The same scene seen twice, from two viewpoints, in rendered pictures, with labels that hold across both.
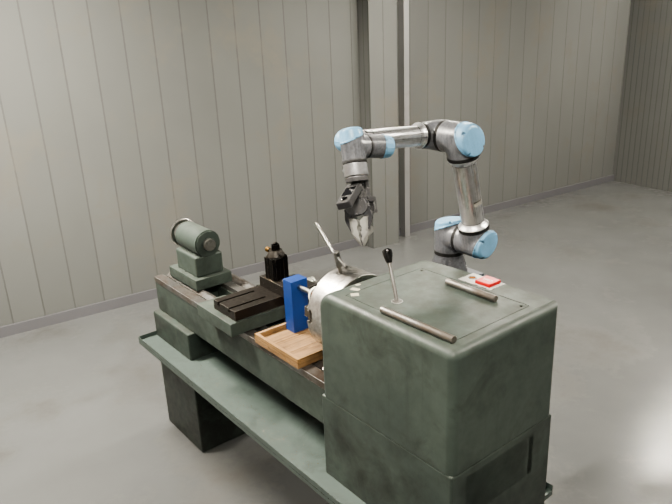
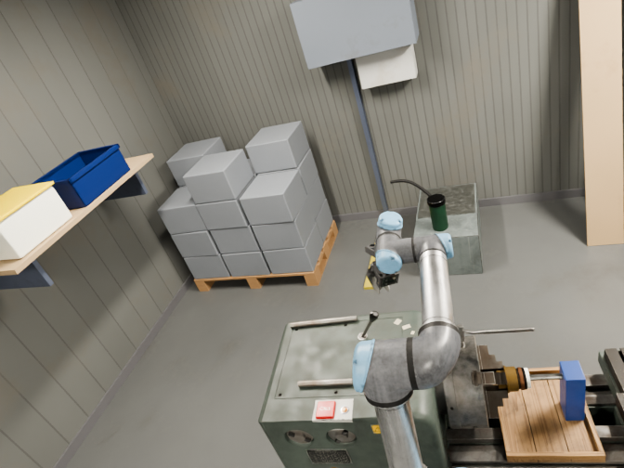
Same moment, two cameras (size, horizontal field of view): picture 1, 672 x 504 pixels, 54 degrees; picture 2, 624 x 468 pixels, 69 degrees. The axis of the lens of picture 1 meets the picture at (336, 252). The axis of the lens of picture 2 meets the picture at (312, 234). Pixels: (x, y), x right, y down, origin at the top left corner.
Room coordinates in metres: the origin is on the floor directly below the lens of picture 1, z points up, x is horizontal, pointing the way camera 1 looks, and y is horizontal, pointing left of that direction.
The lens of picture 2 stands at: (2.91, -0.89, 2.51)
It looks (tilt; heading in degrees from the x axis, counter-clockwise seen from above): 31 degrees down; 148
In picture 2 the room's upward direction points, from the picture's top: 20 degrees counter-clockwise
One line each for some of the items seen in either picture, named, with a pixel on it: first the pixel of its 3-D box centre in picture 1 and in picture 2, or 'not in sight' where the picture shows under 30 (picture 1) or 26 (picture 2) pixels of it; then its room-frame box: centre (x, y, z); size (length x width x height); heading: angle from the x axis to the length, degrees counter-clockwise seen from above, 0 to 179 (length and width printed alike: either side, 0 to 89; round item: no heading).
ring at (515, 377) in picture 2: not in sight; (511, 379); (2.32, 0.05, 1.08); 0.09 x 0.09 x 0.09; 38
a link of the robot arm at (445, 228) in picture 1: (450, 233); not in sight; (2.49, -0.46, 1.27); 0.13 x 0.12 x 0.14; 37
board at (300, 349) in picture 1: (312, 336); (541, 411); (2.40, 0.11, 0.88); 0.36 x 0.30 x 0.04; 128
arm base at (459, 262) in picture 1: (448, 260); not in sight; (2.49, -0.45, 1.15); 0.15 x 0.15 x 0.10
